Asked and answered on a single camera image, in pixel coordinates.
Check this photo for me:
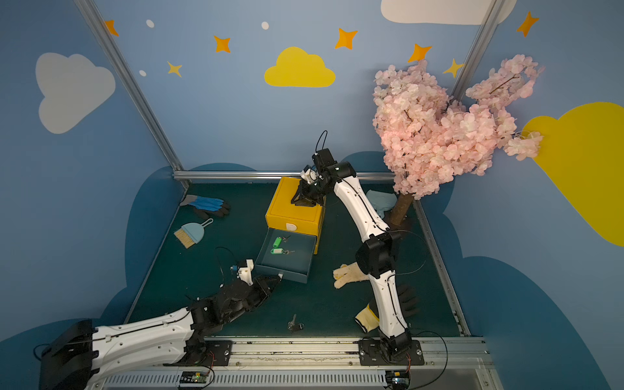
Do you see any yellow drawer cabinet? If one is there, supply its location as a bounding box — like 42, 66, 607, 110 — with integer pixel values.
265, 177, 325, 255

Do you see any blue drawer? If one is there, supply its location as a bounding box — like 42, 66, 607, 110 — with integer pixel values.
254, 228, 316, 284

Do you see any dark metal key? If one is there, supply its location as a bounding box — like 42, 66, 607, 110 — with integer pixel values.
288, 315, 305, 332

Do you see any green tagged key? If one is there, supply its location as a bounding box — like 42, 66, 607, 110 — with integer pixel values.
270, 248, 294, 255
272, 236, 290, 249

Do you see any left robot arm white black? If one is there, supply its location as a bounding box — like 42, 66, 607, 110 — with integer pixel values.
39, 276, 281, 389

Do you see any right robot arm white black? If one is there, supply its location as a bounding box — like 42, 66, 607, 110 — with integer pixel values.
291, 149, 412, 361

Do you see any light blue dustpan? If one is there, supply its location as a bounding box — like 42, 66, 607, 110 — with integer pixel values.
366, 190, 397, 218

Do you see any small blue hand brush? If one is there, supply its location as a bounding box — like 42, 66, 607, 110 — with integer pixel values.
174, 219, 214, 249

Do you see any cream knit glove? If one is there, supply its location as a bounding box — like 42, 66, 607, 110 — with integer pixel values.
332, 263, 368, 289

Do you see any blue black work glove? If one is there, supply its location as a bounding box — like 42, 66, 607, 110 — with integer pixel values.
180, 194, 231, 218

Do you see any pink cherry blossom tree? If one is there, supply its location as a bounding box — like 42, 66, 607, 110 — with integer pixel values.
372, 55, 544, 226

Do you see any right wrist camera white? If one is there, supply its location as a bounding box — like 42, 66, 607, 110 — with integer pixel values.
300, 166, 319, 185

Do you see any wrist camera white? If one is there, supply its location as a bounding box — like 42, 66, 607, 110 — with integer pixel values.
300, 166, 319, 185
237, 259, 254, 286

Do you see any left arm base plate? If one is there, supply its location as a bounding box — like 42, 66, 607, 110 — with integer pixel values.
167, 340, 233, 368

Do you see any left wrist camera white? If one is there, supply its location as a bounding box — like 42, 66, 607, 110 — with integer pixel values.
237, 259, 254, 286

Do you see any aluminium rail frame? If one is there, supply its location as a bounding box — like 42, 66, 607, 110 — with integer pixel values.
88, 336, 503, 389

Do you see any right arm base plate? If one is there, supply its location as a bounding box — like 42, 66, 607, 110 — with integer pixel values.
357, 337, 425, 367

